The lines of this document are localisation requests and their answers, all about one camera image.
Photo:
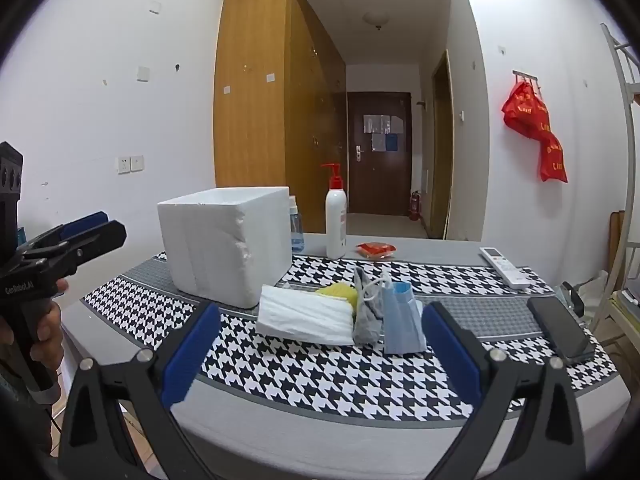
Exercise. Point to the grey sock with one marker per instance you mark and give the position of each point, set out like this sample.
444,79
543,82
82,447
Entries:
367,320

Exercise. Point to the metal bunk bed frame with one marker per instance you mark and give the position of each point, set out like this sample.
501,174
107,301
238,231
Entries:
620,110

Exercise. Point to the red fire extinguisher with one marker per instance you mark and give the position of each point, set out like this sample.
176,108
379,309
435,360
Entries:
414,206

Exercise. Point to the houndstooth tablecloth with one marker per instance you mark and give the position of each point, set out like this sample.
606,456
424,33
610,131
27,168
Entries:
325,375

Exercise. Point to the white pump bottle red top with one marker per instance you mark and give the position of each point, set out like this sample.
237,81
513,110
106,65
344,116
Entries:
336,225

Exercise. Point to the black smartphone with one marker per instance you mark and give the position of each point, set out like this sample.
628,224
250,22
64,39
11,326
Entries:
560,327

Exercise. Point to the yellow sponge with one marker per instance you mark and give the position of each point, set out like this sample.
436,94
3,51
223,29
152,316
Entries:
342,292

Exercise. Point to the white face mask pack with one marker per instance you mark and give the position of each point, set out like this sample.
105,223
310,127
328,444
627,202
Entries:
305,315

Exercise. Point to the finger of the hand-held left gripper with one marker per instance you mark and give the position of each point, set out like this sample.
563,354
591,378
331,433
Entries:
85,224
90,245

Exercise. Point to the white foam box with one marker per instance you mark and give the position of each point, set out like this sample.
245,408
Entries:
210,250

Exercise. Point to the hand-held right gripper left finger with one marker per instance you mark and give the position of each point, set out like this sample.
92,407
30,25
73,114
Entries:
192,355

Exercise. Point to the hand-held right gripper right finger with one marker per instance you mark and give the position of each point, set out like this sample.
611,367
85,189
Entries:
450,350

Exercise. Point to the ceiling lamp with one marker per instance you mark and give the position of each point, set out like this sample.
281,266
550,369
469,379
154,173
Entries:
376,18

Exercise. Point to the white remote control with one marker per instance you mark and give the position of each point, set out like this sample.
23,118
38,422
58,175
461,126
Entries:
505,267

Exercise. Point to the blue face mask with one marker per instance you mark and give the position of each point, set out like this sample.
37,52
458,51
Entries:
402,325

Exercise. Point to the small blue spray bottle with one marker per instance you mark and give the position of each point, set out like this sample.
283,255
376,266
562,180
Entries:
297,230

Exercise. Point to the wooden wardrobe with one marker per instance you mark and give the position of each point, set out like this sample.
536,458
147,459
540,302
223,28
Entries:
250,110

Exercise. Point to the red snack packet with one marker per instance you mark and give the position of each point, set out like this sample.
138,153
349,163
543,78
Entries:
376,249

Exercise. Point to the white door notice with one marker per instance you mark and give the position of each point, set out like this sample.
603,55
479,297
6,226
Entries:
377,123

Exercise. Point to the person's left forearm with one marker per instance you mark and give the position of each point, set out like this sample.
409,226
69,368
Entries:
20,410

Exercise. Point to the blue door notice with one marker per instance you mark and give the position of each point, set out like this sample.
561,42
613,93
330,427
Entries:
392,142

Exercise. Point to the white wall switch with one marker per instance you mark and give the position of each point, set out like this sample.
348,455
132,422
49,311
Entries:
143,73

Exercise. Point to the red plastic bag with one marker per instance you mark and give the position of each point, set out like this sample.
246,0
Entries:
525,112
552,160

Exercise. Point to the metal wall hook rack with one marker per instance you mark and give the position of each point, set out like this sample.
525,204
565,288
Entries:
525,76

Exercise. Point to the person's left hand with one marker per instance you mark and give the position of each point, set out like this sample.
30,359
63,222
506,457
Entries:
50,327

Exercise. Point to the dark brown entrance door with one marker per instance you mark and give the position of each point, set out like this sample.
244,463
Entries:
380,180

